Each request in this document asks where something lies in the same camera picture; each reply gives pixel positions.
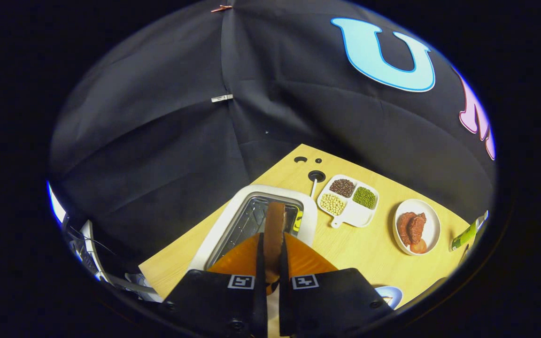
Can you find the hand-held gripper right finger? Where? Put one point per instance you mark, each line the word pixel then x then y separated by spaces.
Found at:
pixel 331 300

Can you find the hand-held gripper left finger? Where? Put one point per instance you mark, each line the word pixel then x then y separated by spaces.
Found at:
pixel 219 300

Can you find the toasted bread slice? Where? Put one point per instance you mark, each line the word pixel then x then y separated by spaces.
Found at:
pixel 274 234

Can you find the blue round plate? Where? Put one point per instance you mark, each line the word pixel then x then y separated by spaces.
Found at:
pixel 390 296

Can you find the white toaster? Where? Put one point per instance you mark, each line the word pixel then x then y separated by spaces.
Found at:
pixel 309 220

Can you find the white divided dish with beans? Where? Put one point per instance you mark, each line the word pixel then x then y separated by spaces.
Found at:
pixel 352 216

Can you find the tomato slice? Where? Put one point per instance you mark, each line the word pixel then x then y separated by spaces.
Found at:
pixel 419 246

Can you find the dark meat slice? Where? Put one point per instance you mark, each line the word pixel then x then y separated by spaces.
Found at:
pixel 418 227
pixel 404 227

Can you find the white round plate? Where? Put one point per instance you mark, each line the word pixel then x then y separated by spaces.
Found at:
pixel 433 225

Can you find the white plastic object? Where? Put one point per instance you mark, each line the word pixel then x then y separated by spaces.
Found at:
pixel 93 256

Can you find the green label drink bottle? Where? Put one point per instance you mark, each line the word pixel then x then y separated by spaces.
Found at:
pixel 465 237

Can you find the black backdrop cloth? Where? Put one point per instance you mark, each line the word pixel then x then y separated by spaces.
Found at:
pixel 158 141

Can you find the computer monitor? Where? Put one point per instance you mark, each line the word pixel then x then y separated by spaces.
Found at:
pixel 56 206

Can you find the white cloth clip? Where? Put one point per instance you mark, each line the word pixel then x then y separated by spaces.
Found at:
pixel 222 98

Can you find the pink cloth clip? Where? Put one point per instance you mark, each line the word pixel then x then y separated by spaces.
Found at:
pixel 221 8

